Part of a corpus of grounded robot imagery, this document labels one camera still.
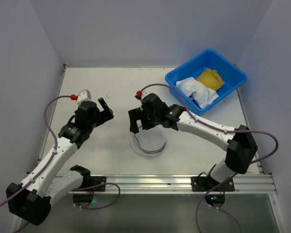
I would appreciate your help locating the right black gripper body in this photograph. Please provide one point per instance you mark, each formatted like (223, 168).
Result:
(140, 116)

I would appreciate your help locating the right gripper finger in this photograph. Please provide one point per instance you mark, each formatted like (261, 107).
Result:
(134, 116)
(146, 122)

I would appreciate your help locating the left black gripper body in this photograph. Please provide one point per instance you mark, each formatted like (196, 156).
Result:
(102, 116)

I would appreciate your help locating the white mesh laundry bag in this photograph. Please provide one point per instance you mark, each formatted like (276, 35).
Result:
(148, 143)

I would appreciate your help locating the white bra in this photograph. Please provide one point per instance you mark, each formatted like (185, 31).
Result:
(197, 91)

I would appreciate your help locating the yellow bra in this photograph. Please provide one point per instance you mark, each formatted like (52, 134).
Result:
(211, 79)

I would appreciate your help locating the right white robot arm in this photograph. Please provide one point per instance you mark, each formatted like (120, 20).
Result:
(238, 143)

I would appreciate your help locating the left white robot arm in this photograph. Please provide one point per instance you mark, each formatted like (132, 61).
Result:
(33, 198)

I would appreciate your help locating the blue plastic tub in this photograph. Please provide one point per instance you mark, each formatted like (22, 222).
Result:
(232, 76)

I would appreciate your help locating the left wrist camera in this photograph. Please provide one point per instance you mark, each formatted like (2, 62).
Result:
(82, 96)

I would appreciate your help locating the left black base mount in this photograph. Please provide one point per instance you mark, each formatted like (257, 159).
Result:
(87, 181)

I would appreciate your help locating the aluminium mounting rail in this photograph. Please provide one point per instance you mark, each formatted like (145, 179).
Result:
(183, 184)

